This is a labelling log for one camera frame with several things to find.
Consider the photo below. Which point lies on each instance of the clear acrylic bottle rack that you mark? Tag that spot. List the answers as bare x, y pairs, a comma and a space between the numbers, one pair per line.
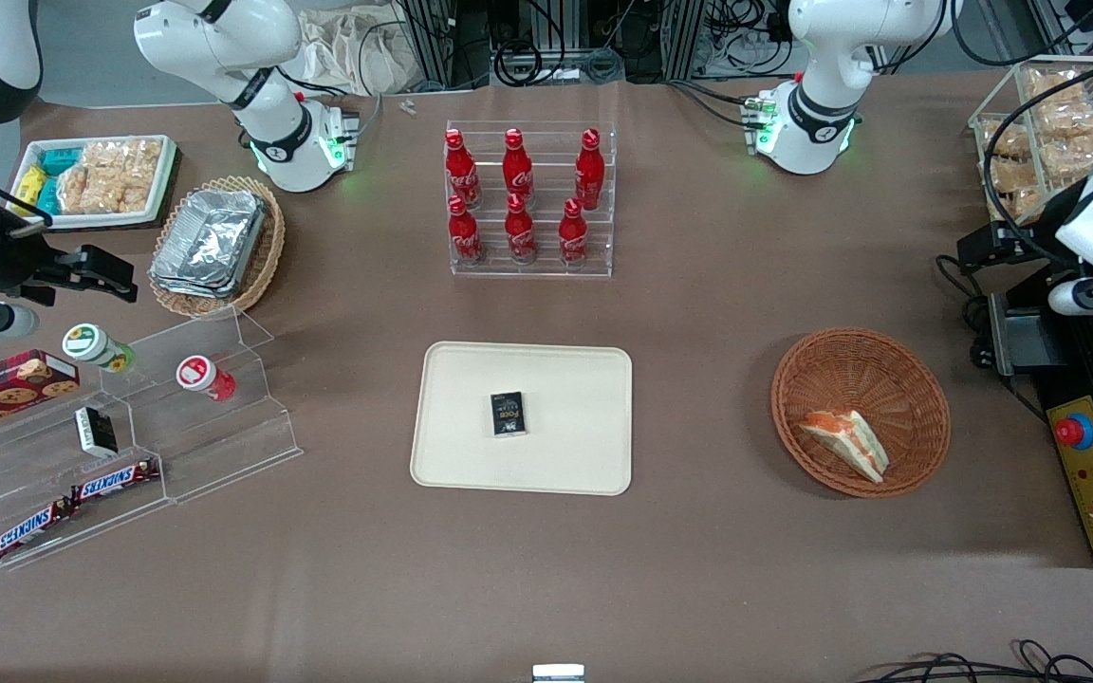
546, 268

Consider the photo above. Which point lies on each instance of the clear rice cracker pack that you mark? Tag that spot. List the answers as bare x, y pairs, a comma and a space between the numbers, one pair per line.
96, 194
124, 156

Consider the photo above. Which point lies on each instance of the yellow snack packet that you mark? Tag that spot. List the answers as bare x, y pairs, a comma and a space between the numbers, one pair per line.
29, 185

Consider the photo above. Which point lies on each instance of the small silver white object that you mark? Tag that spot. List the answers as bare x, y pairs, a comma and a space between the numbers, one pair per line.
558, 673

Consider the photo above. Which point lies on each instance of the Snickers chocolate bar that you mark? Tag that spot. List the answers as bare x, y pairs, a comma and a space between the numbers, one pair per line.
115, 479
32, 528

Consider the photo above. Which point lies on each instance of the triangular sandwich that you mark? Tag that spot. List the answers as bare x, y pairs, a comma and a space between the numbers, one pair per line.
845, 436

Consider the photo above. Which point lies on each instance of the clear fried snack pack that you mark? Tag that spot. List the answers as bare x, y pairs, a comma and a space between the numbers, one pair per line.
1011, 174
1078, 156
1073, 119
1021, 204
1054, 85
1004, 140

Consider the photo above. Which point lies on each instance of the clear acrylic step stand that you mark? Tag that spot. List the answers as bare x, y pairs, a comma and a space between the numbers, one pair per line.
214, 446

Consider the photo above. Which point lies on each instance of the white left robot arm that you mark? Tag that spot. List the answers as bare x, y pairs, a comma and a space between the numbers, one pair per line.
822, 95

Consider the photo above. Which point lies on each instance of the black countertop appliance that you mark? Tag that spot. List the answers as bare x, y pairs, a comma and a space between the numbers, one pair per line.
1092, 370

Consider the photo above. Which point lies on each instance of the beige plastic tray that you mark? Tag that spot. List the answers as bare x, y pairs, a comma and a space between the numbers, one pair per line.
565, 455

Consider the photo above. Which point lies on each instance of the small black card box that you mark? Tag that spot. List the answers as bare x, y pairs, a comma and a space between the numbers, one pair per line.
509, 415

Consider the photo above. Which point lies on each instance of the light tan wicker basket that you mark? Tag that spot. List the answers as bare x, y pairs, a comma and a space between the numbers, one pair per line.
267, 256

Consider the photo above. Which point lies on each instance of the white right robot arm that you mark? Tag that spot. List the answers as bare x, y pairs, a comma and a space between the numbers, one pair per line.
224, 38

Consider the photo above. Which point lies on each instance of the red emergency stop button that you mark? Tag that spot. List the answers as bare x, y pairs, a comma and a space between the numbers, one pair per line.
1074, 432

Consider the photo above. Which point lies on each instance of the small black white box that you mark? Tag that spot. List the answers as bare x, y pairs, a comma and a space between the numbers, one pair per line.
96, 432

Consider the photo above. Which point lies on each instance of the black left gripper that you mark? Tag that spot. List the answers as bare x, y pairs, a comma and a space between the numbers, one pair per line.
1030, 249

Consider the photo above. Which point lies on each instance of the red cola bottle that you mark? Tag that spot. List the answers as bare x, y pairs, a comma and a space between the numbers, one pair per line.
517, 169
573, 237
589, 171
461, 171
520, 232
463, 235

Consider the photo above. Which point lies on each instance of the beige cloth bag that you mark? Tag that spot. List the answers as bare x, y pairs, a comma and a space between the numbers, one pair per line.
338, 52

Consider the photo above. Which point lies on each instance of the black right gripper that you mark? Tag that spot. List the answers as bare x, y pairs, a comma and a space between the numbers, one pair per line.
17, 265

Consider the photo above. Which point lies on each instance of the stacked aluminium foil trays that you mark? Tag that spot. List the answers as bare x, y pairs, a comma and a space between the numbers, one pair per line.
210, 242

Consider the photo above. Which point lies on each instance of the red cookie box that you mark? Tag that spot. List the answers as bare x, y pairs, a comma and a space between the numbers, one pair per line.
6, 384

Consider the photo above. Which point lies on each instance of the red drink bottle white lid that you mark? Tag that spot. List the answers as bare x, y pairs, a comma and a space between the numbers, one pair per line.
200, 375

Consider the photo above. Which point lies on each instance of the orange-brown wicker basket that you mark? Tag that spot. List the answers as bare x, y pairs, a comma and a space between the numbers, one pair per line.
850, 370

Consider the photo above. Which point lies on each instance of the teal snack packet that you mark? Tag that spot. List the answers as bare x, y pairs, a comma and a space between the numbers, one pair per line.
48, 197
61, 159

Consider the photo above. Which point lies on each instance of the aluminium frame rack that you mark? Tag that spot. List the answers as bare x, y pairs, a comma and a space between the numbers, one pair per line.
684, 38
442, 43

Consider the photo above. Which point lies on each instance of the green drink bottle sunflower lid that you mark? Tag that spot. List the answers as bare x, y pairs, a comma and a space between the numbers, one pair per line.
91, 345

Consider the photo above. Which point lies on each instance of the white rectangular snack tray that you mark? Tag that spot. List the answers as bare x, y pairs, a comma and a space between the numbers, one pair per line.
162, 185

